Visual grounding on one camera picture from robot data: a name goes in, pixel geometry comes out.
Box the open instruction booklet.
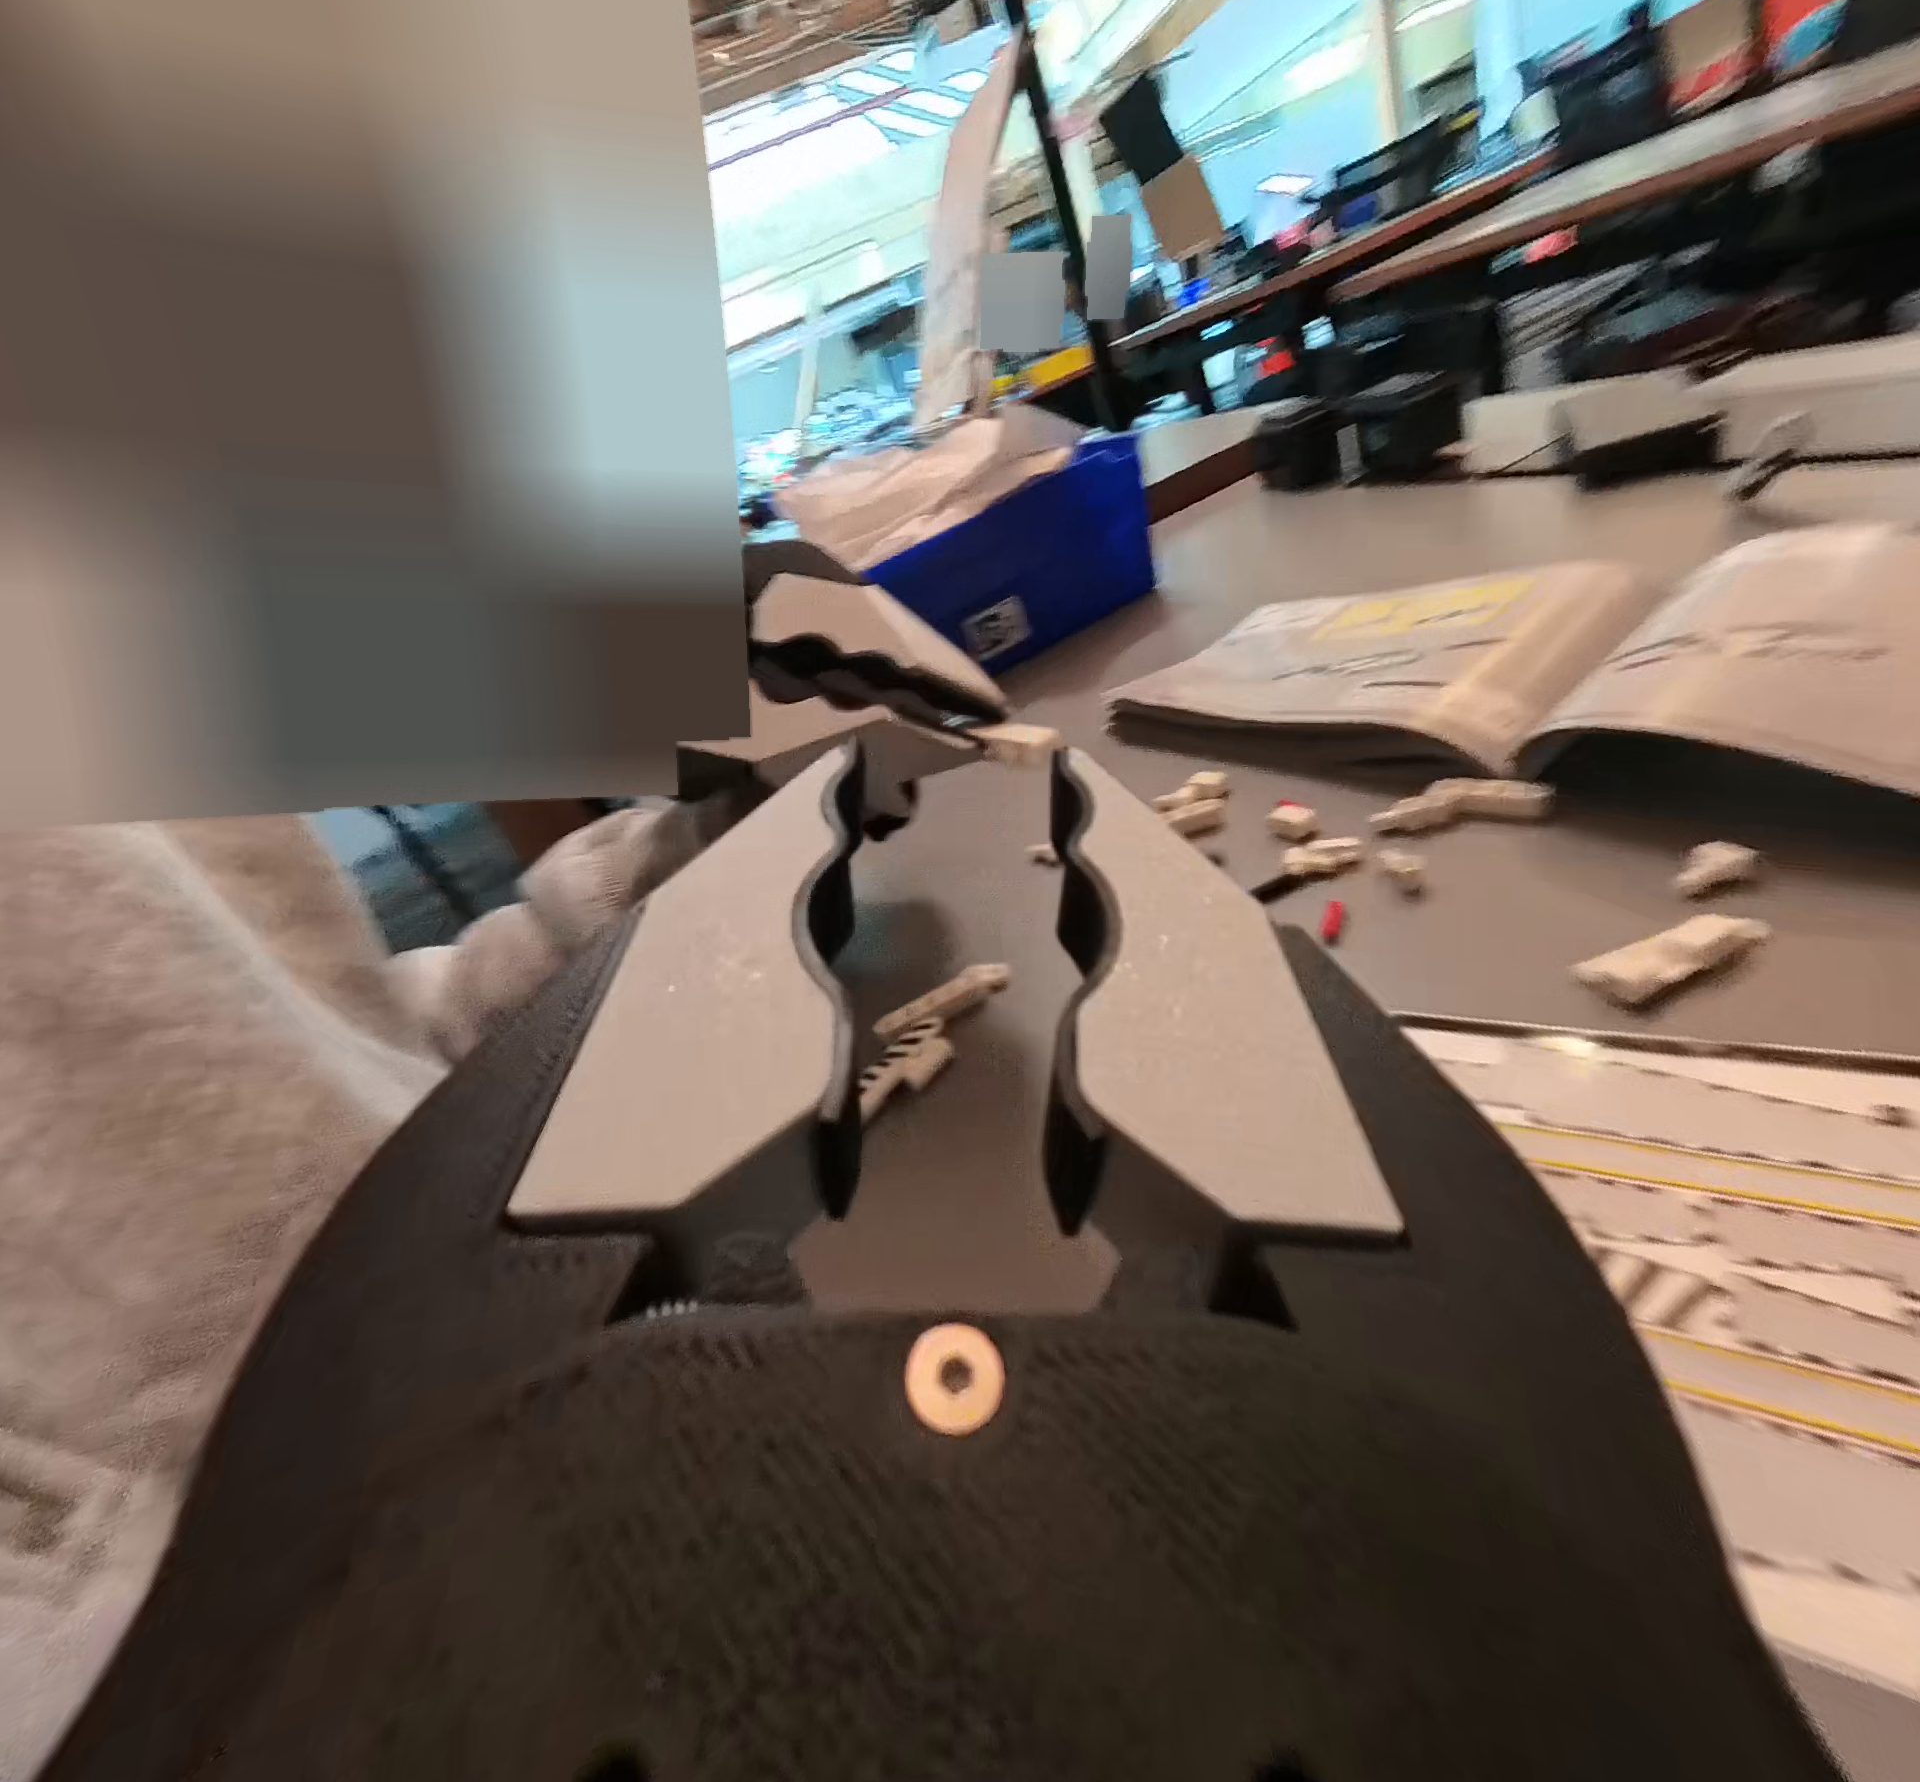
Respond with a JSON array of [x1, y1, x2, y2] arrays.
[[1104, 520, 1920, 804]]

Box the long workbench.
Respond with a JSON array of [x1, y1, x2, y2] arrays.
[[1118, 153, 1563, 362], [1327, 49, 1920, 314]]

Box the zebra striped sticker sheet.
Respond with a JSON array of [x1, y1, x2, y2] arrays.
[[1386, 1012, 1920, 1666]]

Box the white equipment box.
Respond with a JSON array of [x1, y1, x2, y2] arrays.
[[1710, 334, 1920, 467]]

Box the white angled lego beam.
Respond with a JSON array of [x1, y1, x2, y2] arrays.
[[1365, 775, 1557, 833]]

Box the black equipment box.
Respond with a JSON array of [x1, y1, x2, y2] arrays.
[[1342, 370, 1467, 481], [1255, 396, 1345, 489]]

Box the white plastic bags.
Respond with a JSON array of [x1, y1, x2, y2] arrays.
[[768, 403, 1085, 573]]

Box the black axle with white connector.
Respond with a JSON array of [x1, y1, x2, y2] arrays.
[[1250, 837, 1367, 904]]

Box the white hanging sheet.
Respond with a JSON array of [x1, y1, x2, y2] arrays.
[[912, 26, 1039, 428]]

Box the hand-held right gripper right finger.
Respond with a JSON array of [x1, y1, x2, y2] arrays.
[[1048, 747, 1406, 1253]]

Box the blue plastic bin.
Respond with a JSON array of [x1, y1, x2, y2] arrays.
[[863, 431, 1160, 675]]

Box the black metal pole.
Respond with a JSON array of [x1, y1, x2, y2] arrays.
[[960, 0, 1129, 434]]

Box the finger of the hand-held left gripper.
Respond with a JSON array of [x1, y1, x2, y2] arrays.
[[676, 738, 920, 840], [745, 573, 1010, 738]]

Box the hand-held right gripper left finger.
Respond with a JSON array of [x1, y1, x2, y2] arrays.
[[507, 741, 869, 1236]]

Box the zebra striped lego panel assembly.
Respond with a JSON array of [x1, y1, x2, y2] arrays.
[[858, 1037, 960, 1138]]

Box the white five-hole lego beam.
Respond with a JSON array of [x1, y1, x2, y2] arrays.
[[876, 964, 1013, 1041]]

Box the white lego panel piece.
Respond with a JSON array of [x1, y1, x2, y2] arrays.
[[1569, 915, 1773, 1012]]

